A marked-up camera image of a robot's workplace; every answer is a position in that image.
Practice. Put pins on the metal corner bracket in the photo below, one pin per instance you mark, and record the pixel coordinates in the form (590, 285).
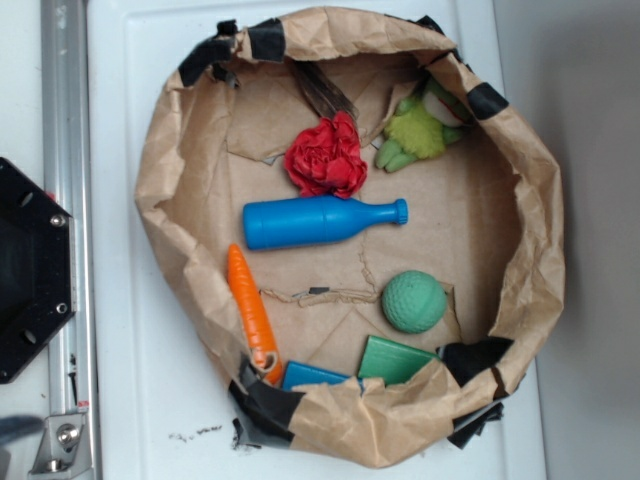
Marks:
(63, 451)

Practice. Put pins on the green plush frog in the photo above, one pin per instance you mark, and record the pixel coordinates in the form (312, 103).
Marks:
(422, 126)

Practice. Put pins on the crumpled red paper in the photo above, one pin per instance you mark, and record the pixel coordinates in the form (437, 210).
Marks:
(326, 159)

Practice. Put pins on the aluminium frame rail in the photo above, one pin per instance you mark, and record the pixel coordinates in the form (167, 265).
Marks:
(73, 377)

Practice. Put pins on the green rectangular block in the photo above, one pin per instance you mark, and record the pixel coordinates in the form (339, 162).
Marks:
(391, 361)

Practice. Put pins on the white plastic tray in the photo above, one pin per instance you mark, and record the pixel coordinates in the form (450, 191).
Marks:
(164, 410)

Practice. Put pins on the brown paper bin liner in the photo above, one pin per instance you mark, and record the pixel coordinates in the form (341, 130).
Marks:
(485, 220)

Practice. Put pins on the green rubber ball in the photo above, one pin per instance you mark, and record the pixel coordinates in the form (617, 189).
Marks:
(413, 302)

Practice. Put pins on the orange toy carrot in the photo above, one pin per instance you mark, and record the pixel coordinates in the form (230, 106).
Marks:
(257, 327)

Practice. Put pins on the blue rectangular block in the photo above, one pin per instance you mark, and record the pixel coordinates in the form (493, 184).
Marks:
(298, 374)

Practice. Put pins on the blue plastic bottle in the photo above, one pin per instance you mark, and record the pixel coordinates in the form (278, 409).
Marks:
(316, 220)

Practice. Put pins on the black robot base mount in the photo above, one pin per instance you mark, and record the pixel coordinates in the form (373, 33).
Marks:
(36, 270)

